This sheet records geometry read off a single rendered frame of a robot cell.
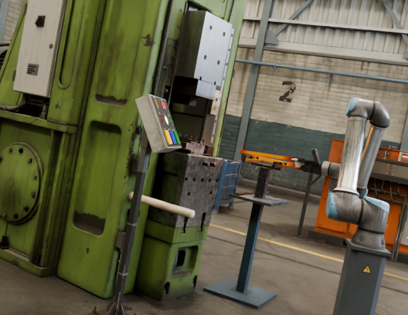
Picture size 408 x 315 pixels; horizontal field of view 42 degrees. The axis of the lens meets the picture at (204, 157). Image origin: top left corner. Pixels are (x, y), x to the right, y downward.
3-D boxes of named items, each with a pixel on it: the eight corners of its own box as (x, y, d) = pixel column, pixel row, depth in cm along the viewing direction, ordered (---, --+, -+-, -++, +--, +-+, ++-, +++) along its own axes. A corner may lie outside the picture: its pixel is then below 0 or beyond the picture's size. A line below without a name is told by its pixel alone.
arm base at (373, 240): (380, 245, 312) (383, 229, 311) (388, 252, 293) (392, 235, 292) (348, 239, 313) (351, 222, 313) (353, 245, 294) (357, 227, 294)
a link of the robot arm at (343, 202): (358, 224, 294) (378, 97, 307) (327, 217, 295) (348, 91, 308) (352, 225, 309) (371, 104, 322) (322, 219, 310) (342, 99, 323)
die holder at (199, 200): (209, 225, 346) (223, 158, 343) (175, 227, 314) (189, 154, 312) (146, 204, 377) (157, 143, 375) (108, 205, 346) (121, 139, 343)
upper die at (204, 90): (213, 100, 333) (216, 85, 332) (195, 95, 316) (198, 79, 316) (162, 92, 356) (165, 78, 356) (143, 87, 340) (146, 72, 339)
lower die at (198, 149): (203, 155, 335) (205, 142, 334) (184, 153, 318) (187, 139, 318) (153, 144, 358) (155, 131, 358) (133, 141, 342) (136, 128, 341)
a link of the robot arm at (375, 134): (393, 101, 315) (363, 196, 346) (372, 97, 316) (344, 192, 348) (397, 108, 305) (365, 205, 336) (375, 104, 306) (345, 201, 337)
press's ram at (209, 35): (227, 89, 343) (239, 27, 341) (193, 77, 312) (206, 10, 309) (177, 82, 367) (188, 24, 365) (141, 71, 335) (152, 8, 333)
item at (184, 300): (223, 302, 342) (223, 300, 342) (168, 319, 294) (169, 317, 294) (176, 282, 364) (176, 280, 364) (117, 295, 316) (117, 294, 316)
